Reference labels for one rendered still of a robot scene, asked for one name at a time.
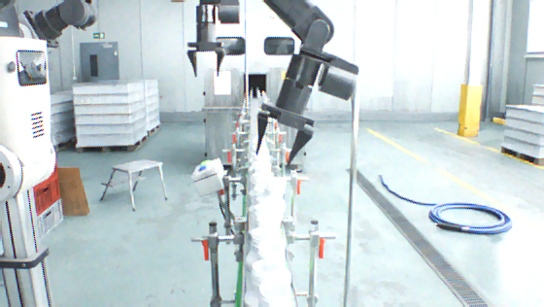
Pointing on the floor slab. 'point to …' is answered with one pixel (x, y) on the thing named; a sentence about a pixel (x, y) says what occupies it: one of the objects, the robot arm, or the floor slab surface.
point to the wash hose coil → (461, 223)
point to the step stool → (132, 176)
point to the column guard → (469, 110)
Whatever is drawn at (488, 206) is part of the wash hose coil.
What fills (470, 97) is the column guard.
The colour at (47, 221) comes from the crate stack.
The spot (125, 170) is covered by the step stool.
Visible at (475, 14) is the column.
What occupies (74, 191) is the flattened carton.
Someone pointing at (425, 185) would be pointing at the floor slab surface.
